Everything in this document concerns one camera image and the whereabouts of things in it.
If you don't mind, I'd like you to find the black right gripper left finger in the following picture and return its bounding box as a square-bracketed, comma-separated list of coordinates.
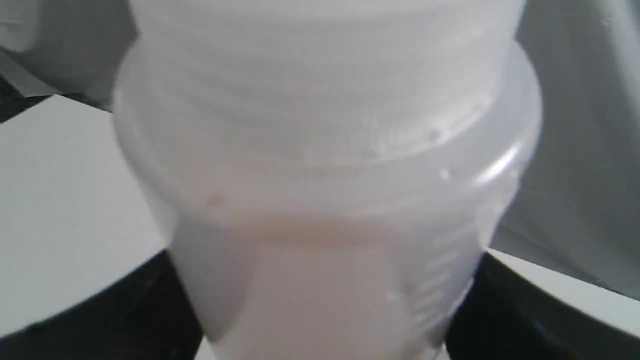
[0, 251, 203, 360]

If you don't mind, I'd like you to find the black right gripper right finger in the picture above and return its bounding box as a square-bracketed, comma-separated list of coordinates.
[445, 254, 639, 360]

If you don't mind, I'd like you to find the translucent squeeze bottle amber liquid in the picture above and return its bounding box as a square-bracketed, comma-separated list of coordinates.
[112, 0, 541, 360]

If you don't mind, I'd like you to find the grey backdrop cloth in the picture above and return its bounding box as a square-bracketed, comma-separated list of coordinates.
[0, 0, 640, 301]

